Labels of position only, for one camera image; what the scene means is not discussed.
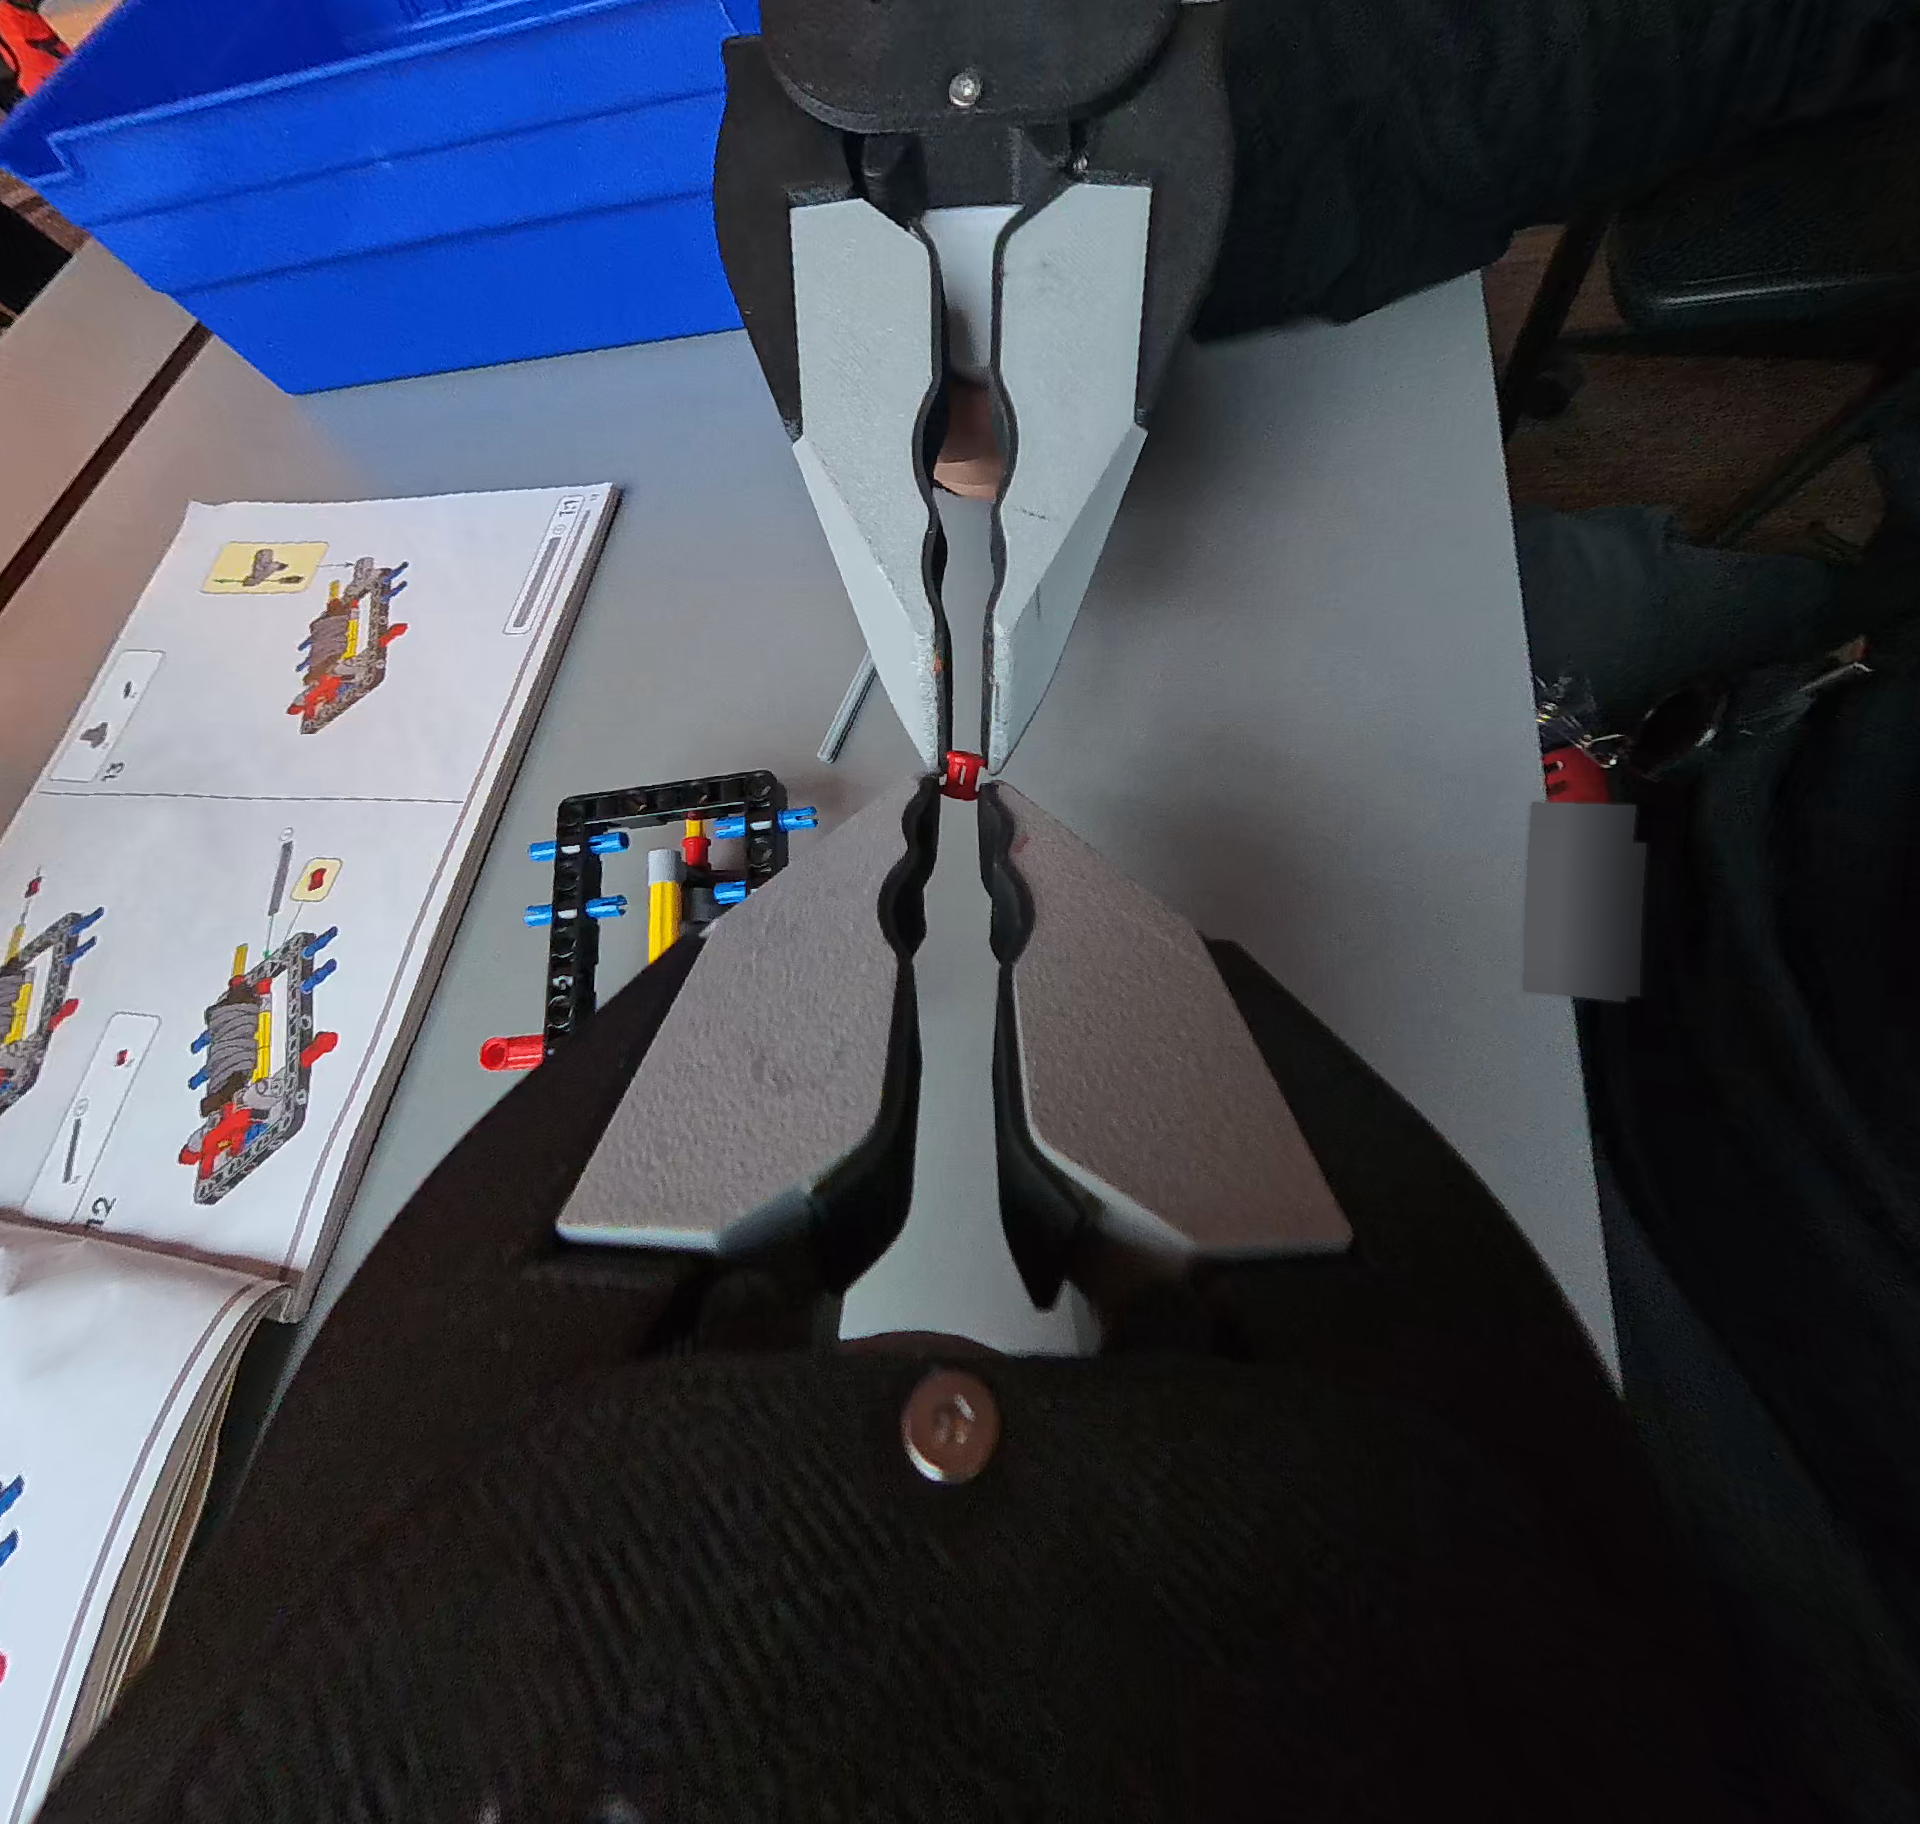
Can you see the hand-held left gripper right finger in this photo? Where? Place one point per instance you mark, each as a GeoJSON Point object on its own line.
{"type": "Point", "coordinates": [1156, 1073]}

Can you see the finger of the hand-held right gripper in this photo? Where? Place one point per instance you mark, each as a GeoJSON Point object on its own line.
{"type": "Point", "coordinates": [1075, 354]}
{"type": "Point", "coordinates": [853, 387]}

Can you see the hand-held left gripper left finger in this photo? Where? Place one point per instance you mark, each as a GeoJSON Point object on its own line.
{"type": "Point", "coordinates": [751, 1073]}

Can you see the black lego frame assembly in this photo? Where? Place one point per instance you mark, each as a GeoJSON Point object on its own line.
{"type": "Point", "coordinates": [669, 805]}

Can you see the grey lego axle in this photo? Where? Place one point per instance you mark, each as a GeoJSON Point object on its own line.
{"type": "Point", "coordinates": [849, 716]}

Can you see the small red lego bush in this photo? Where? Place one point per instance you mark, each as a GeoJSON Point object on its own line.
{"type": "Point", "coordinates": [964, 775]}

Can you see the person's right forearm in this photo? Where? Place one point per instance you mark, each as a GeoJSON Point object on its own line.
{"type": "Point", "coordinates": [1500, 84]}

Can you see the lego instruction booklet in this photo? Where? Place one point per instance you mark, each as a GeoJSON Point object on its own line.
{"type": "Point", "coordinates": [270, 805]}

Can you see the person's right hand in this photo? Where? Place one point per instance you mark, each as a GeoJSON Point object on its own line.
{"type": "Point", "coordinates": [968, 429]}

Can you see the red key fob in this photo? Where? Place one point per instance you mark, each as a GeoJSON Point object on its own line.
{"type": "Point", "coordinates": [1567, 775]}

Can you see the blue plastic bin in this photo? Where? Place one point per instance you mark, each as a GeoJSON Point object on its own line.
{"type": "Point", "coordinates": [376, 203]}

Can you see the person's black clothing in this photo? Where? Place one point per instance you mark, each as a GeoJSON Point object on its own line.
{"type": "Point", "coordinates": [1769, 1104]}

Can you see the black chair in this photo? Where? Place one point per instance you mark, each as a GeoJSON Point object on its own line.
{"type": "Point", "coordinates": [1757, 233]}

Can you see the orange red object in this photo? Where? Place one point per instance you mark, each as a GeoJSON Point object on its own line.
{"type": "Point", "coordinates": [22, 33]}

